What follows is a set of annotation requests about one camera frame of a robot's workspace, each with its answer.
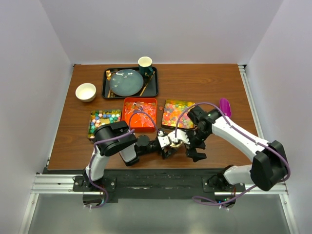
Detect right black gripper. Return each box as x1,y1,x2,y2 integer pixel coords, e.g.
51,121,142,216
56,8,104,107
182,127,211,162

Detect gold tin of gummies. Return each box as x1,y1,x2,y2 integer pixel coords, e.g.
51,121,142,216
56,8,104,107
161,99,194,129

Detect orange lollipop box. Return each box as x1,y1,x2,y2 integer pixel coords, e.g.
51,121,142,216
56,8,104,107
121,97,157,133

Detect purple plastic scoop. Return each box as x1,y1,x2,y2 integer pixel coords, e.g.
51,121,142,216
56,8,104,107
219,98,232,117

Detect star candy tin box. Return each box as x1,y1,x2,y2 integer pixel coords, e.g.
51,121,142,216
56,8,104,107
87,109,122,142

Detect gold round jar lid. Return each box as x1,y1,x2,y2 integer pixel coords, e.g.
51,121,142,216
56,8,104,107
169,141,183,149

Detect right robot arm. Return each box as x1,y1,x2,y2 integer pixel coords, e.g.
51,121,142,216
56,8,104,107
185,106,290,192

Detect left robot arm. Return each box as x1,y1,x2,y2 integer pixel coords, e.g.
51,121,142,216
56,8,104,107
83,121,177,191

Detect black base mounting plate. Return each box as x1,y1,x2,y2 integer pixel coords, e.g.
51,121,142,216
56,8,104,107
72,168,272,204

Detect black serving tray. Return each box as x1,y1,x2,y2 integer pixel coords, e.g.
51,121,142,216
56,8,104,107
102,67,159,99

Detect gold chopsticks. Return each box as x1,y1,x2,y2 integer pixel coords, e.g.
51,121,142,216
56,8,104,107
139,74,154,97

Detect blue-grey ceramic plate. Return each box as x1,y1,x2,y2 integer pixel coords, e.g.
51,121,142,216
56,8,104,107
110,69,144,97

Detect dark green mug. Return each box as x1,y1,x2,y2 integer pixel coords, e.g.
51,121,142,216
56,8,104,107
137,57,154,77

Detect gold fork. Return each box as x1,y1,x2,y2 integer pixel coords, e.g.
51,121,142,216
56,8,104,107
105,70,113,98

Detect white ceramic bowl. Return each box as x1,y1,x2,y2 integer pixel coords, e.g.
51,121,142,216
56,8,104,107
75,83,97,102

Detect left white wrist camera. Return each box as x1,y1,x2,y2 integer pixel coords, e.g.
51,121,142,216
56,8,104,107
157,130,171,149

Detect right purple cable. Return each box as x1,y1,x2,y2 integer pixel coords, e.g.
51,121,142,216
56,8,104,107
174,102,292,205

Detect purple cable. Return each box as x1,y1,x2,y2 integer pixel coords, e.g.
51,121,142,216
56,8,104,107
84,109,163,209
174,102,292,205

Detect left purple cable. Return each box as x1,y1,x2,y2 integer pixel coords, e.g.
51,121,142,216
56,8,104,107
84,109,163,209

